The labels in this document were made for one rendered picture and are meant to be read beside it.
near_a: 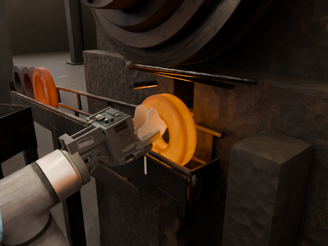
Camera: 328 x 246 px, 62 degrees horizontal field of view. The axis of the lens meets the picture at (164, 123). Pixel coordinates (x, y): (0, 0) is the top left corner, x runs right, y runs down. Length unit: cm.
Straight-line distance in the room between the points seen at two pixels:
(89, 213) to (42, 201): 116
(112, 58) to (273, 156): 56
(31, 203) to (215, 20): 35
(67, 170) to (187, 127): 22
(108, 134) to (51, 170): 10
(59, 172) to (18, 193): 6
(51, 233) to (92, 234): 98
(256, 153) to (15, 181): 33
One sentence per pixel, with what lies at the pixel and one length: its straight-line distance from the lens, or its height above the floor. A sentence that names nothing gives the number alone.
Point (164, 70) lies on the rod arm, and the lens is 39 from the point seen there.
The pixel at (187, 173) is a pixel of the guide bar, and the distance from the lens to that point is 48.
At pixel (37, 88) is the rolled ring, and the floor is 71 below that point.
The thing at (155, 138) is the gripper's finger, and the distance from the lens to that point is 51.
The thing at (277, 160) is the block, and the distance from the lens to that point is 36.
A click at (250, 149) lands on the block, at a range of 38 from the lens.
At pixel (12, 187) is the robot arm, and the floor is 74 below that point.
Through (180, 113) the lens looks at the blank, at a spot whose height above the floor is 80.
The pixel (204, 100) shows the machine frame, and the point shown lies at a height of 81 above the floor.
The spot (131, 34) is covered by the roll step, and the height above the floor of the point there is 94.
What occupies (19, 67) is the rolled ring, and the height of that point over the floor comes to 76.
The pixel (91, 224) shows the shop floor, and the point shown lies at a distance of 152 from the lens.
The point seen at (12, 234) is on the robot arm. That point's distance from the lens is 46.
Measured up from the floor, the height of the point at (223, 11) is 97.
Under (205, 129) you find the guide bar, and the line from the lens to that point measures 54.
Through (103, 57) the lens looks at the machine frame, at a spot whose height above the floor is 86.
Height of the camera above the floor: 95
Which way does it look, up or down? 20 degrees down
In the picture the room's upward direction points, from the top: straight up
